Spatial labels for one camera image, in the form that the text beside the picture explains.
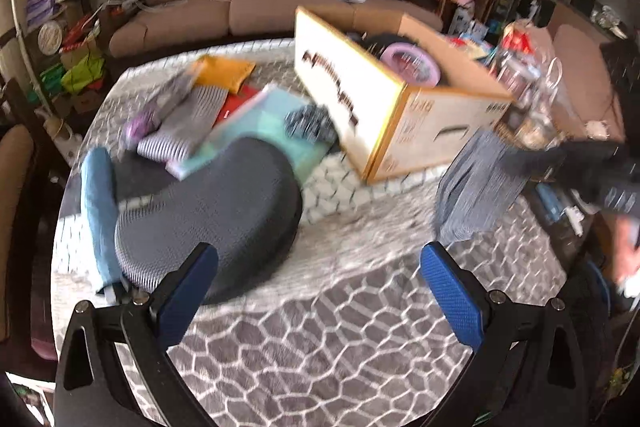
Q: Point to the grey ribbed cloth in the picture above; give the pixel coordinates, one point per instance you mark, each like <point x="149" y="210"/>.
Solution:
<point x="200" y="107"/>

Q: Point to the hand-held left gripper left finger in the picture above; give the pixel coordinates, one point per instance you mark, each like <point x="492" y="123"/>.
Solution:
<point x="185" y="297"/>

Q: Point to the green bags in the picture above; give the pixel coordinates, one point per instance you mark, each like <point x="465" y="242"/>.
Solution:
<point x="75" y="74"/>

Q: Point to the black and white patterned cloth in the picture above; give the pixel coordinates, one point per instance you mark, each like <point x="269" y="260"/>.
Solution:
<point x="310" y="122"/>

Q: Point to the blue cloth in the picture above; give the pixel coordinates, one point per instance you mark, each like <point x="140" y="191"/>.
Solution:
<point x="97" y="197"/>

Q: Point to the white round tin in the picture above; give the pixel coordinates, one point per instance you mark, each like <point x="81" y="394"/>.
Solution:
<point x="50" y="37"/>

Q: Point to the purple boxes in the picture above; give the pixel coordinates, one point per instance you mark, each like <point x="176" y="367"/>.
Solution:
<point x="47" y="2"/>

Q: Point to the grey finely striped cloth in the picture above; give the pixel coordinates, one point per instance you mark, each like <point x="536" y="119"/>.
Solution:
<point x="470" y="197"/>

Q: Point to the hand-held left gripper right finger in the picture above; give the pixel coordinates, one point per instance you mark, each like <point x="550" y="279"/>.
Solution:
<point x="455" y="297"/>

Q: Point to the brown armchair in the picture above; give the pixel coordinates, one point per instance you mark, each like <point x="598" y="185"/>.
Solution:
<point x="580" y="67"/>

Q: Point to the clear bag with purple item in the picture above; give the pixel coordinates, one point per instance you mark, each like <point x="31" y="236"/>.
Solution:
<point x="170" y="87"/>

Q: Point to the white printed paper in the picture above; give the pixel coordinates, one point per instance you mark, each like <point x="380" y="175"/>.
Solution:
<point x="30" y="402"/>

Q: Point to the dark wooden chair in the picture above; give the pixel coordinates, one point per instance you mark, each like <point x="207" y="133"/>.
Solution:
<point x="15" y="207"/>

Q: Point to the black mesh hard case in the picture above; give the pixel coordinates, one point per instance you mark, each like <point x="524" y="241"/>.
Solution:
<point x="225" y="207"/>

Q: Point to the brown wicker basket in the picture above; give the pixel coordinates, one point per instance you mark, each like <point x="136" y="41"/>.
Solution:
<point x="530" y="132"/>

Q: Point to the red book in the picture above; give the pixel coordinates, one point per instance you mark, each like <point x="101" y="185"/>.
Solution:
<point x="235" y="104"/>

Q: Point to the purple small item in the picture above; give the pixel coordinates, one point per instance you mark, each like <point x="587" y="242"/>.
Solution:
<point x="140" y="124"/>

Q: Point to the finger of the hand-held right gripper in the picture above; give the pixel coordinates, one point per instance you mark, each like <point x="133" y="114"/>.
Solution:
<point x="530" y="162"/>

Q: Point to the glass jar with brown label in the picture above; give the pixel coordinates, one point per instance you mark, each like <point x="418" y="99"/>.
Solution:
<point x="515" y="72"/>

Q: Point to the teal book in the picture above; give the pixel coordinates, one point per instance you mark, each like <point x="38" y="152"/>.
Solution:
<point x="260" y="117"/>

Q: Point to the pink round tin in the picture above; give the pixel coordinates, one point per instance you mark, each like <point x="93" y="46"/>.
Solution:
<point x="400" y="52"/>

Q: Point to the orange padded envelope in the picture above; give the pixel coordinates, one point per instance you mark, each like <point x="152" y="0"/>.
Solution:
<point x="225" y="72"/>

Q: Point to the grey and white striped cloth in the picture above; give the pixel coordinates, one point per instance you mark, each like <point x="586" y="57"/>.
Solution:
<point x="160" y="147"/>

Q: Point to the white and orange cardboard box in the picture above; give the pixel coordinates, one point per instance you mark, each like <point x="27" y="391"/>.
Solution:
<point x="425" y="132"/>

